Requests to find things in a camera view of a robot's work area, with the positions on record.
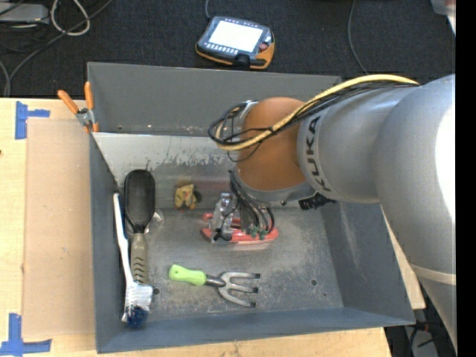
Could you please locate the white brush with blue bristles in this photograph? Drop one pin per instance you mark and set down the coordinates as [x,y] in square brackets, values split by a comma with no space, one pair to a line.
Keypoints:
[128,273]

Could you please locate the grey metal bin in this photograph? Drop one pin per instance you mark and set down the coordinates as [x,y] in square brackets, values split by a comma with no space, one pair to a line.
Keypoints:
[297,273]

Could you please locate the brown cardboard board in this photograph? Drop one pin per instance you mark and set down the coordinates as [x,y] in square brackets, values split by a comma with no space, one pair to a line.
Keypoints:
[56,229]

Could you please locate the yellow toy animal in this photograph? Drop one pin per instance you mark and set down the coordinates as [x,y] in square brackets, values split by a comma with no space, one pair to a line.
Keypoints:
[184,196]

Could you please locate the black cylinder on white bracket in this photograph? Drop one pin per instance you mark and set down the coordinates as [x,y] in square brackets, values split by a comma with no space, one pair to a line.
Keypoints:
[316,202]

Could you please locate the red flat plastic toy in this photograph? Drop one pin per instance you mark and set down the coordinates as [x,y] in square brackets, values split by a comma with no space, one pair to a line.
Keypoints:
[243,237]

